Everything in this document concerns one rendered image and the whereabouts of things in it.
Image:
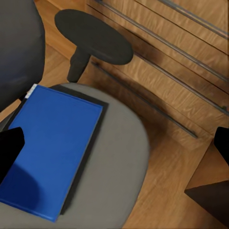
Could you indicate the cabinet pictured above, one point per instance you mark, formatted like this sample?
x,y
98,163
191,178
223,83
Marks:
x,y
178,78
209,185

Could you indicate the folder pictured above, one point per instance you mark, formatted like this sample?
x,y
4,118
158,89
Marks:
x,y
57,129

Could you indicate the swivel chair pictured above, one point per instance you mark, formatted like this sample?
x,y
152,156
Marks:
x,y
112,172

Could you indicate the bookcase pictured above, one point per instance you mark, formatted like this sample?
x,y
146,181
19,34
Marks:
x,y
47,10

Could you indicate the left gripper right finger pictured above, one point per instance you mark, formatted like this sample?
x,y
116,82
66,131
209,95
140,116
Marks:
x,y
221,141

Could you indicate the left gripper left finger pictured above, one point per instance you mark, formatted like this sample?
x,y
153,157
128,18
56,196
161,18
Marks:
x,y
11,143

